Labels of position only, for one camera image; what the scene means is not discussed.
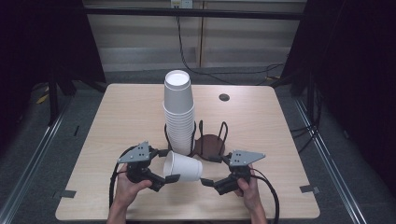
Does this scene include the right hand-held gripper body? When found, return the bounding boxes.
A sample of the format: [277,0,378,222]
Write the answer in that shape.
[229,149,266,184]

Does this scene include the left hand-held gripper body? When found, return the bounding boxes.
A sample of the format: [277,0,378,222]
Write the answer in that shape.
[117,141,160,184]

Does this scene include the black wire cup holder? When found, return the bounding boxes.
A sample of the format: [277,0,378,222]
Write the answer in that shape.
[163,119,230,163]

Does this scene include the single white paper cup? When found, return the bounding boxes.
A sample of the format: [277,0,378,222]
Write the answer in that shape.
[163,150,204,183]

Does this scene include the stack of white cups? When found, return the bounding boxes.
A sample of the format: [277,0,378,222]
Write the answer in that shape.
[163,69,196,157]

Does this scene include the person's right hand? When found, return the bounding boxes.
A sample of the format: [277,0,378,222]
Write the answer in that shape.
[233,165,262,213]

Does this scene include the person's left hand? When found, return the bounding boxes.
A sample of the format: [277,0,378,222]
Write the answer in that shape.
[113,163,154,206]

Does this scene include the grey floor tape piece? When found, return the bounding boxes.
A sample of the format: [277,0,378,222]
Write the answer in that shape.
[299,184,321,194]
[52,189,78,200]

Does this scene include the black metal stand leg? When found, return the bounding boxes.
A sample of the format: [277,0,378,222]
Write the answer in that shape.
[46,74,61,127]
[305,71,316,126]

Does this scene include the yellow floor tape piece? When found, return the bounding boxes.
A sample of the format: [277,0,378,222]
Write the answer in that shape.
[35,92,50,105]

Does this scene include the black horizontal metal bar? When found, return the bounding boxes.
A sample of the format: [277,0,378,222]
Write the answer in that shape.
[83,7,307,21]

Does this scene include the black curtain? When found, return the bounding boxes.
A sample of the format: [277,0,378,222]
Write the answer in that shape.
[0,0,107,150]
[281,0,396,189]

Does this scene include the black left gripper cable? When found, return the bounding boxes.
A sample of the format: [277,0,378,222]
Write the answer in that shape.
[108,146,138,209]

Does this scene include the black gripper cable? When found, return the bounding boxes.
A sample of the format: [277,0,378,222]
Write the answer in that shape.
[108,146,138,209]
[250,168,280,224]

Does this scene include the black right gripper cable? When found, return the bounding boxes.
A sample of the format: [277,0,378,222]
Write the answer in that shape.
[250,168,280,224]

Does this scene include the black floor cables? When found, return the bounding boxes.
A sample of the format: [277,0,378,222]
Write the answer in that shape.
[289,87,323,155]

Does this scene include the metal floor rail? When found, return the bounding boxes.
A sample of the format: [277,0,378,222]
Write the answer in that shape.
[0,102,71,224]
[293,99,368,224]

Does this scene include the black hanging power cable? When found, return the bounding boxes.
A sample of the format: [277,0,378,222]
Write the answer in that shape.
[176,7,286,87]

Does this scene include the white wall socket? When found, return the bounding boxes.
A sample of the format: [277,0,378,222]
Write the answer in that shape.
[170,0,194,9]

